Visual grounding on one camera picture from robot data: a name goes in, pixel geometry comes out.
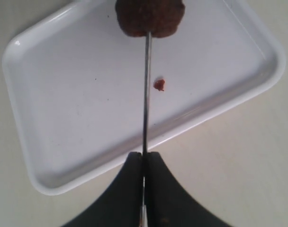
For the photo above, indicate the thin metal skewer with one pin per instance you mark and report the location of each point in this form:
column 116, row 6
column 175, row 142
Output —
column 147, row 78

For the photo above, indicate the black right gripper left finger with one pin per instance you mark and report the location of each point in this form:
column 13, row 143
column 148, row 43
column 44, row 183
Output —
column 120, row 204

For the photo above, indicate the small red meat crumb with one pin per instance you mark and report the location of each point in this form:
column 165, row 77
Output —
column 159, row 84

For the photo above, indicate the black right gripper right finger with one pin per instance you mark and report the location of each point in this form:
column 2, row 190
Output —
column 168, row 204

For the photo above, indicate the dark red fruit ball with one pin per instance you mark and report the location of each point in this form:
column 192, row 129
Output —
column 160, row 18

